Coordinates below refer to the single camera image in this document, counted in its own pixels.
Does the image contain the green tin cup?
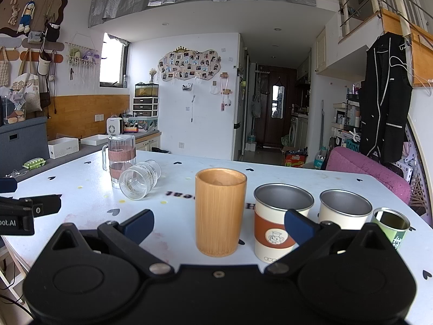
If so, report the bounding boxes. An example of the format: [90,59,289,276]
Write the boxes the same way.
[371,207,411,250]

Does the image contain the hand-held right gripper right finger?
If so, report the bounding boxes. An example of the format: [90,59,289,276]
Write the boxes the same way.
[264,209,389,275]

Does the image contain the white countertop appliance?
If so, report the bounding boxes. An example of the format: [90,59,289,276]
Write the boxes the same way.
[106,117,124,135]

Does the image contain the wooden wall pegboard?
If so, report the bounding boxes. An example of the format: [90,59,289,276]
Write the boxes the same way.
[0,0,68,38]

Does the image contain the plain white cup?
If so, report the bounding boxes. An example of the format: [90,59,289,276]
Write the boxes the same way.
[319,190,373,231]

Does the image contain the large water bottle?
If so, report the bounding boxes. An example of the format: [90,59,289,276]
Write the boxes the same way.
[314,147,329,170]

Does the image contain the glass mug with pink sleeve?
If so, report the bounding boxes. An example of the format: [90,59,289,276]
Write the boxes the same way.
[102,135,137,189]

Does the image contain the small drawer unit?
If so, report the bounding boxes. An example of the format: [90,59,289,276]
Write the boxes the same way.
[132,97,160,118]

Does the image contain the washing machine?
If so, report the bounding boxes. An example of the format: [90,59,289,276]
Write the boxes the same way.
[290,114,309,150]

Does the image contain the bamboo cup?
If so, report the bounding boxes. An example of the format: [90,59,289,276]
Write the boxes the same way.
[195,168,248,257]

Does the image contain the glass fish tank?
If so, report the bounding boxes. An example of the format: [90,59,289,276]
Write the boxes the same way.
[134,83,160,98]

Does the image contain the dark wooden door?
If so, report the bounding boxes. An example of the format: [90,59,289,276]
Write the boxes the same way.
[254,64,297,148]

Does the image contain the cloud-shaped photo board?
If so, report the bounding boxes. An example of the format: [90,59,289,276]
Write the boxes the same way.
[158,45,221,82]

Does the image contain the white flat tray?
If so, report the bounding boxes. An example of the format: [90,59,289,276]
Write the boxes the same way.
[80,134,111,146]

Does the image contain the white cabinet with counter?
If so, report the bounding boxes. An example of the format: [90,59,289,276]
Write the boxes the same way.
[122,129,162,153]

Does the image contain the white cardboard box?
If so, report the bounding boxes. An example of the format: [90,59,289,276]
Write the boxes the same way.
[48,137,80,159]

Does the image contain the beige printed tote bag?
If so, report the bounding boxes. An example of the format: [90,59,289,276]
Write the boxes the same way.
[11,49,43,112]

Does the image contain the macrame wall hanger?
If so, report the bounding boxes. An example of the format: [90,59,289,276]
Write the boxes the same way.
[65,33,101,81]

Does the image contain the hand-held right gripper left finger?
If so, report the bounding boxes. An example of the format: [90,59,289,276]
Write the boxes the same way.
[51,209,174,277]

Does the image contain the black storage rack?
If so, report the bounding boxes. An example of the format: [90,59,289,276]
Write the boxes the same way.
[331,91,362,150]

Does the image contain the hanging door mirror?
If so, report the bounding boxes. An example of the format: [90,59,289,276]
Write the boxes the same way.
[271,78,285,120]

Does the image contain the window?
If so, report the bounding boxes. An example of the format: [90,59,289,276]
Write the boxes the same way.
[99,32,130,89]

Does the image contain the grey fabric storage box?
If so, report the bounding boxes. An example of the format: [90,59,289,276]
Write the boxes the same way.
[0,116,50,177]

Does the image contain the blue plush doll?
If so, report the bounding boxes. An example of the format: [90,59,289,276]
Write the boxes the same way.
[17,1,37,34]

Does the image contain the red cardboard box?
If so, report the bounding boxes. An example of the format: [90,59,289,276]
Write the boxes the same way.
[284,153,307,169]

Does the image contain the clear ribbed glass cup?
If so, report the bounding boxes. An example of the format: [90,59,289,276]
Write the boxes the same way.
[119,160,162,201]

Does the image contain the black coat with white trim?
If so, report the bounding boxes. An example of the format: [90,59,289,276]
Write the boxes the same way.
[359,32,414,165]

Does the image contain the white knitted tote bag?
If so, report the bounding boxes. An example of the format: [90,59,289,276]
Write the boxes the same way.
[0,47,11,87]

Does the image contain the white refrigerator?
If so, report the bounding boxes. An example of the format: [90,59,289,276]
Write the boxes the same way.
[233,34,247,157]

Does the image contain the pink chair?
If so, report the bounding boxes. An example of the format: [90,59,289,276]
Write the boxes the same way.
[325,146,412,206]

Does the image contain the white cup with orange sleeve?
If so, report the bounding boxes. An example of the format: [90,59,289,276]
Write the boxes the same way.
[253,183,315,264]

